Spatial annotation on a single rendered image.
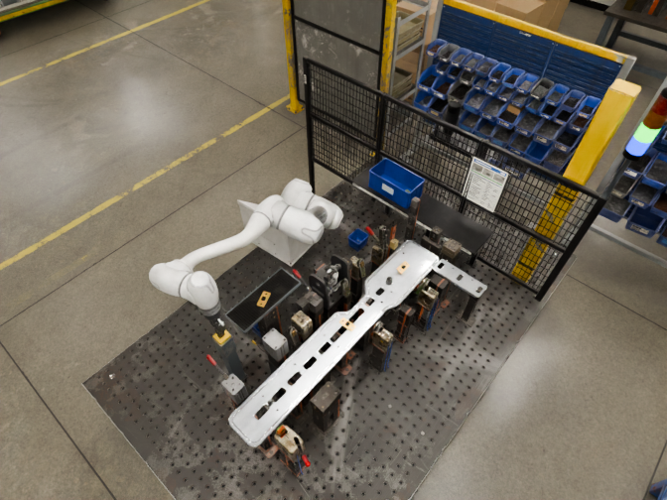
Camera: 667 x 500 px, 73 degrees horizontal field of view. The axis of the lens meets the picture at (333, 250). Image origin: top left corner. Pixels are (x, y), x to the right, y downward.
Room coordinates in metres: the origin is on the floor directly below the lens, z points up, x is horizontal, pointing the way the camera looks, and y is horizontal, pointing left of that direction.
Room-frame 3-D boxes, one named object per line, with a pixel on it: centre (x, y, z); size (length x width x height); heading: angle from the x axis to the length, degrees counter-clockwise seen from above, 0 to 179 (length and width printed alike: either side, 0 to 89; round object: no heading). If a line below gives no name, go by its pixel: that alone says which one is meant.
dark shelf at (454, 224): (1.92, -0.52, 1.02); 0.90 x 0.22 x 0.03; 48
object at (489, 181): (1.81, -0.82, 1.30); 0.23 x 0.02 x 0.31; 48
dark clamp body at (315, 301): (1.22, 0.10, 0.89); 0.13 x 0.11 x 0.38; 48
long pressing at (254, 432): (1.10, -0.06, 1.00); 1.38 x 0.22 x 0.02; 138
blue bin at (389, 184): (2.05, -0.38, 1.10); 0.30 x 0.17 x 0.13; 48
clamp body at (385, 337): (1.05, -0.24, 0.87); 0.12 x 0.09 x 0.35; 48
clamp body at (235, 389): (0.79, 0.45, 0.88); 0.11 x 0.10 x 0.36; 48
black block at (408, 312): (1.21, -0.38, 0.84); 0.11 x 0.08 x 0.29; 48
